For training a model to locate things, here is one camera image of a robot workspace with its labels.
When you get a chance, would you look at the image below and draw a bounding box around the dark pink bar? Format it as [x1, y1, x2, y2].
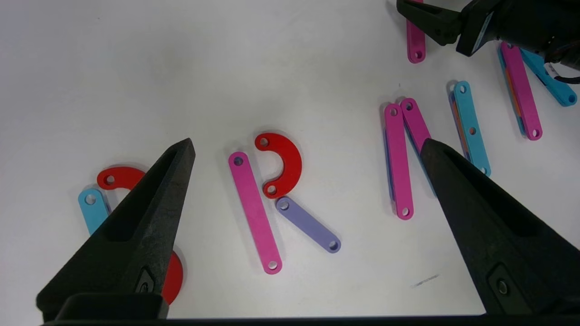
[406, 0, 427, 64]

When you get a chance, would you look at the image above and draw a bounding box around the short blue bar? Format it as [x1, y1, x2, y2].
[520, 48, 578, 108]

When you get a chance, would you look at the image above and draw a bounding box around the small red C piece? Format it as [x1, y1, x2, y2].
[255, 133, 303, 199]

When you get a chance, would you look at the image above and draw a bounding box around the long light blue bar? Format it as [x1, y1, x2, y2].
[78, 188, 112, 236]

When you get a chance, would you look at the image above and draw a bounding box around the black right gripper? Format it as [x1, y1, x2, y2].
[396, 0, 580, 71]

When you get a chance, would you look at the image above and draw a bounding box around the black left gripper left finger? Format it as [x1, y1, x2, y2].
[36, 138, 196, 320]

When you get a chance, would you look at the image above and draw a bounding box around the short purple bar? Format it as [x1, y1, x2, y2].
[275, 196, 341, 254]

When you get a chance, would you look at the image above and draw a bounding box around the long pink bar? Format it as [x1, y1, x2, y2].
[384, 103, 414, 221]
[401, 98, 438, 198]
[228, 152, 283, 275]

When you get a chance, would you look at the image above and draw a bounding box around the large red C piece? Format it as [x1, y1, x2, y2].
[161, 251, 184, 305]
[97, 166, 148, 192]

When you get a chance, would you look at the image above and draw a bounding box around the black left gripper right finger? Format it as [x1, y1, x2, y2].
[420, 138, 580, 316]

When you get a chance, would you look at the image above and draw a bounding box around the short pink bar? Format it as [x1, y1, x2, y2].
[498, 41, 543, 141]

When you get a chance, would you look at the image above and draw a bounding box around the blue bar with orange underside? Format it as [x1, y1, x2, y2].
[449, 81, 492, 177]

